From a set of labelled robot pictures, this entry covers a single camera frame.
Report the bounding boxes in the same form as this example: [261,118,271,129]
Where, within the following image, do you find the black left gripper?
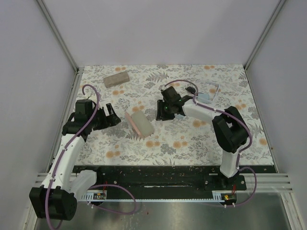
[88,103,120,130]

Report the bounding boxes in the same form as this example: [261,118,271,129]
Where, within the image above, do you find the pink glasses case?
[125,111,154,138]

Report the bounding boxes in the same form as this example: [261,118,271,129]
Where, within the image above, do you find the light blue cleaning cloth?
[175,114,184,119]

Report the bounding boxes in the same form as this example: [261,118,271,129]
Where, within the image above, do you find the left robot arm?
[29,99,121,220]

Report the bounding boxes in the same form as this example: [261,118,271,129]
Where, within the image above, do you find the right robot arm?
[156,96,252,190]

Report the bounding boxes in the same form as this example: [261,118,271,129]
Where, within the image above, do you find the black sunglasses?
[185,86,196,94]

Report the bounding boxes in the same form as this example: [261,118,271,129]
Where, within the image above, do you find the floral tablecloth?
[75,64,273,165]

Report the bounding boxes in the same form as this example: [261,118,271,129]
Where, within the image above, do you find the beige glasses case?
[103,71,130,88]

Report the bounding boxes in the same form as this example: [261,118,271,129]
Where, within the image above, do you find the steel floor panel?
[33,193,300,230]

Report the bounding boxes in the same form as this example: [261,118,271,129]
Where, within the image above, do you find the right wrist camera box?
[161,86,180,102]

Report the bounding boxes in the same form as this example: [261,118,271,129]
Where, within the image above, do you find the white frame sunglasses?
[204,80,220,103]

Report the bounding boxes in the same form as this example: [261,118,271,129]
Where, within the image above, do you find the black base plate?
[72,165,247,191]

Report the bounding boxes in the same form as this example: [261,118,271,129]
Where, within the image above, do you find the left aluminium frame post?
[35,0,79,73]

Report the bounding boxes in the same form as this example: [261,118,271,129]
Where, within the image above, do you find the aluminium frame post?
[35,0,79,73]
[243,0,288,71]

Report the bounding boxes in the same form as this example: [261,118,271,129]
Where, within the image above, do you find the white slotted cable duct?
[79,192,107,202]

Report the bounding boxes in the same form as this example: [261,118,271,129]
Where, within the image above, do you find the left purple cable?
[45,84,139,230]

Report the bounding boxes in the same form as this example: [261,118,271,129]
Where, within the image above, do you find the aluminium front rail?
[31,172,295,202]

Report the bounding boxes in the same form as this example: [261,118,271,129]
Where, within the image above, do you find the right aluminium frame post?
[243,0,288,71]

